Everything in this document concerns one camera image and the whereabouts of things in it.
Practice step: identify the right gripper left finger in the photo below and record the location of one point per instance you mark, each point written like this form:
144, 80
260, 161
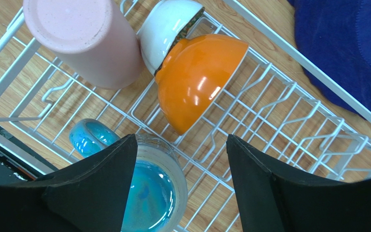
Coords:
88, 196

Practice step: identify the white wire dish rack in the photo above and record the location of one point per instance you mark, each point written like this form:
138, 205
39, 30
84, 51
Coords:
269, 103

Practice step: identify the blue glass mug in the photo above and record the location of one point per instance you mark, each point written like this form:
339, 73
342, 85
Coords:
158, 197

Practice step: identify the purple cloth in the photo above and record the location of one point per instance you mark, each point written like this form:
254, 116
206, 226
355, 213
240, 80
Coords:
335, 35

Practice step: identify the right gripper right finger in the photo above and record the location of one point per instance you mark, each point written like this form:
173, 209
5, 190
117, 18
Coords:
273, 196

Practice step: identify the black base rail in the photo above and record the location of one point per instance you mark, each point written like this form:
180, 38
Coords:
19, 162

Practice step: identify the orange bowl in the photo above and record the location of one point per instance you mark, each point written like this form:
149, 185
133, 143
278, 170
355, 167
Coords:
193, 74

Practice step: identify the white patterned small bowl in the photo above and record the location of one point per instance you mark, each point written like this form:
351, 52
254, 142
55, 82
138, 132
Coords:
168, 23

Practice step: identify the pink cup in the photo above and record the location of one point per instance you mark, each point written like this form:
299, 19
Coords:
91, 36

